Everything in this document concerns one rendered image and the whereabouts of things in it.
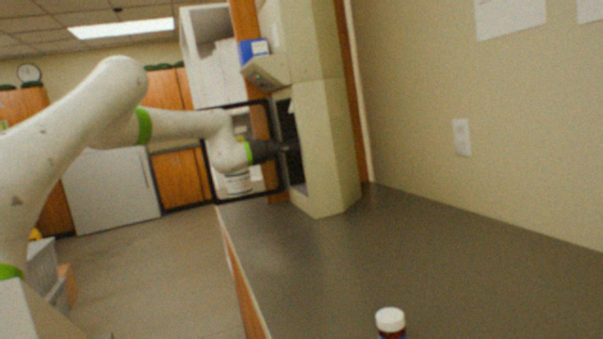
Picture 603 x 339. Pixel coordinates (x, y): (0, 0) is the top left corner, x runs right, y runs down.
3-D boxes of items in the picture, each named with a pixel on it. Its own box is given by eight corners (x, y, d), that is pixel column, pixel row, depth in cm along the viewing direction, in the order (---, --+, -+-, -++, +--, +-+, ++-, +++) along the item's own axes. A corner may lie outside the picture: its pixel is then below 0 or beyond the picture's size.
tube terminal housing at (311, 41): (344, 188, 175) (316, 8, 162) (379, 203, 144) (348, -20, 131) (290, 201, 169) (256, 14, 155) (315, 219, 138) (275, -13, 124)
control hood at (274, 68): (270, 91, 160) (266, 66, 159) (292, 84, 130) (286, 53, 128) (243, 95, 158) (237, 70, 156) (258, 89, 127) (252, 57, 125)
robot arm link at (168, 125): (135, 150, 120) (156, 140, 113) (126, 113, 120) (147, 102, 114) (222, 142, 149) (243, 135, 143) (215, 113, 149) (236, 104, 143)
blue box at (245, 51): (265, 66, 157) (261, 42, 155) (270, 62, 147) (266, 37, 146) (240, 69, 154) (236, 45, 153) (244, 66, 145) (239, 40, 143)
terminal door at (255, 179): (285, 192, 166) (268, 96, 159) (213, 206, 162) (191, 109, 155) (285, 191, 167) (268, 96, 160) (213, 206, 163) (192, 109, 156)
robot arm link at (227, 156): (214, 178, 145) (215, 176, 135) (206, 145, 146) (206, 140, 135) (252, 169, 149) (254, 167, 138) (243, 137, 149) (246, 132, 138)
